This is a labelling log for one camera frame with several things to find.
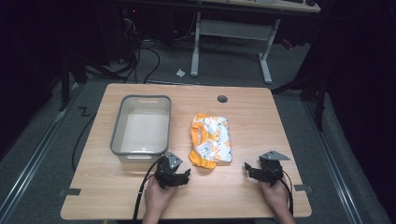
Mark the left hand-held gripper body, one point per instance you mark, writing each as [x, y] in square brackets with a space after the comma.
[168, 169]

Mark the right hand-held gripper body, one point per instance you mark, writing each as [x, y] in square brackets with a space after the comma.
[270, 168]

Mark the orange and white printed cloth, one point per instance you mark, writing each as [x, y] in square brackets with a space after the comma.
[211, 140]

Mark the white plastic bin grey rim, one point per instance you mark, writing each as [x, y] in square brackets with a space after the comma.
[142, 129]

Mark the person's left hand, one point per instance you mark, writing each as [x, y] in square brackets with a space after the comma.
[158, 197]

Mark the person's right hand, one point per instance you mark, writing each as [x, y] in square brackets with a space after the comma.
[277, 197]

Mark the grey tape piece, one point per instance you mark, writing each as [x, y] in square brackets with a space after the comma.
[302, 188]
[70, 192]

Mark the black metal stand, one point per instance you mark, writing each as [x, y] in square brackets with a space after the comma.
[70, 77]
[311, 90]

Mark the white paper scrap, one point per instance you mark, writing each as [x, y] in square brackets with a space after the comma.
[180, 73]

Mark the white-legged desk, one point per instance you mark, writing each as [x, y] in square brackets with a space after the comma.
[236, 31]

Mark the metal floor rail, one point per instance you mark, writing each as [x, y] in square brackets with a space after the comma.
[334, 161]
[34, 155]

